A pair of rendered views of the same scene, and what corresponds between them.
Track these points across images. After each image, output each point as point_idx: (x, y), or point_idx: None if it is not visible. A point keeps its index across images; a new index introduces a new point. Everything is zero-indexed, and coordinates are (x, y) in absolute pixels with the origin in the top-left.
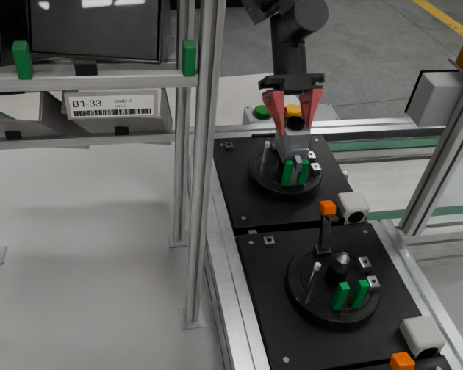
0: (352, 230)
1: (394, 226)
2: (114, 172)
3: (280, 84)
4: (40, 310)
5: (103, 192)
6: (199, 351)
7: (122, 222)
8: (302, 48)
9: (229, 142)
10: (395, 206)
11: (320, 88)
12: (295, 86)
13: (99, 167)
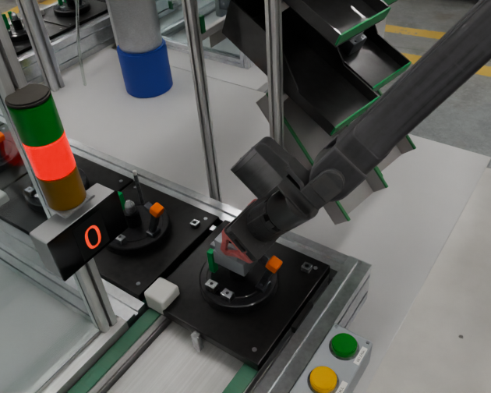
0: (148, 277)
1: (119, 315)
2: (387, 249)
3: None
4: None
5: (366, 232)
6: None
7: (325, 228)
8: (262, 208)
9: (309, 267)
10: (135, 380)
11: (224, 228)
12: (243, 210)
13: (401, 243)
